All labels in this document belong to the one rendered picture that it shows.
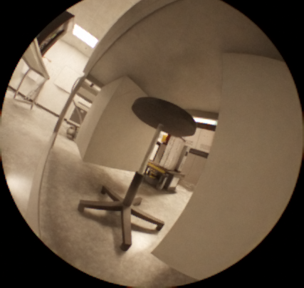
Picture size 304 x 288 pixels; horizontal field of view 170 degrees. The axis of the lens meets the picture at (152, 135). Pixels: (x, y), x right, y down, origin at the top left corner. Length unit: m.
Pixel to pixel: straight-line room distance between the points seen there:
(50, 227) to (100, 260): 0.21
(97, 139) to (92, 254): 0.59
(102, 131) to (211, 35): 0.73
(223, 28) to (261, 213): 0.50
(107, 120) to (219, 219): 0.66
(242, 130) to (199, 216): 0.17
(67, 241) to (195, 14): 0.88
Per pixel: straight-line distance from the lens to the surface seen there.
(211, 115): 0.84
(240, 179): 0.20
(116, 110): 0.68
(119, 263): 0.47
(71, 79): 4.79
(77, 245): 0.47
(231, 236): 0.23
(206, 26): 0.46
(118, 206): 0.57
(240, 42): 0.48
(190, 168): 2.09
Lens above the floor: 0.42
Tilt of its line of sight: 8 degrees up
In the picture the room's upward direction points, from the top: 24 degrees clockwise
